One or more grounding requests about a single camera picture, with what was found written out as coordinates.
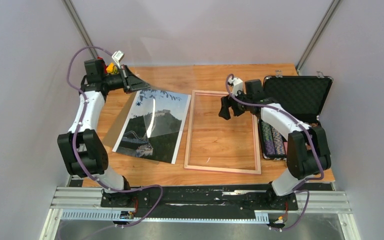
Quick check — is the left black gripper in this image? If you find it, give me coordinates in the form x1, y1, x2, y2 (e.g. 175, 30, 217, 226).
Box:
102, 65, 151, 95

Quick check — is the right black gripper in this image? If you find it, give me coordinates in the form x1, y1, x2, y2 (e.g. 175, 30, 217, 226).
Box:
218, 88, 252, 121

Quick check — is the clear acrylic sheet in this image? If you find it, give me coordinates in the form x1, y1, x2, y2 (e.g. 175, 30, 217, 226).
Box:
135, 67, 239, 140

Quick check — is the Great Wall photo print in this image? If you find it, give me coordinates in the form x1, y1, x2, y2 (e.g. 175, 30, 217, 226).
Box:
112, 88, 192, 164

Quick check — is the grey backing board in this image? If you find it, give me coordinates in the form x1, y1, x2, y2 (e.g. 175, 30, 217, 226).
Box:
102, 93, 136, 148

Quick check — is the wooden picture frame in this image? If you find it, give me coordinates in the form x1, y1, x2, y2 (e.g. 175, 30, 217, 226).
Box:
183, 90, 262, 175

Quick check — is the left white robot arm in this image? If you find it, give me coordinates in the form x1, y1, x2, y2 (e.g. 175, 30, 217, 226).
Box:
57, 58, 150, 207

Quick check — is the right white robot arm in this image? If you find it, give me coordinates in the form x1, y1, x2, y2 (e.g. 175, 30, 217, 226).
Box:
218, 74, 331, 209

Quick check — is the yellow small box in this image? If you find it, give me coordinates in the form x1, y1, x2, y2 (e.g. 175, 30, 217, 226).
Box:
105, 62, 119, 75

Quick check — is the red small box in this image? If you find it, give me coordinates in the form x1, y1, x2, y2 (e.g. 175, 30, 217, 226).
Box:
96, 56, 107, 74

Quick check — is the black poker chip case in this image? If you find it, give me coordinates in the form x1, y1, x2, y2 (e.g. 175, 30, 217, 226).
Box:
258, 76, 333, 161

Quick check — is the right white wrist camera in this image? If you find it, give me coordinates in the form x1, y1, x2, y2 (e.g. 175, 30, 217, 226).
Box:
231, 77, 244, 97

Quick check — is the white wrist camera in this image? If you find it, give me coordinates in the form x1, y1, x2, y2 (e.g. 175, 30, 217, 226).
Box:
231, 77, 244, 97
111, 50, 125, 64

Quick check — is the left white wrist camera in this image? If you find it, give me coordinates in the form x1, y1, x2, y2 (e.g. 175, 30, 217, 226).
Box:
111, 50, 125, 64

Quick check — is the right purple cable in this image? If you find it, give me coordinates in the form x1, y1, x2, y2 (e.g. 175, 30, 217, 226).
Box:
225, 73, 325, 232

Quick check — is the purple cable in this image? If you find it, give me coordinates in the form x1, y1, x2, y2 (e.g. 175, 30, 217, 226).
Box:
225, 73, 325, 232
66, 46, 164, 229

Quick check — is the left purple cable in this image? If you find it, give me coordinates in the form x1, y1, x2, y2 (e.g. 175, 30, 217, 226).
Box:
66, 46, 164, 229

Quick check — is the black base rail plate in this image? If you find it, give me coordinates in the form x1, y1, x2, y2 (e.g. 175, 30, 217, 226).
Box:
100, 184, 298, 220

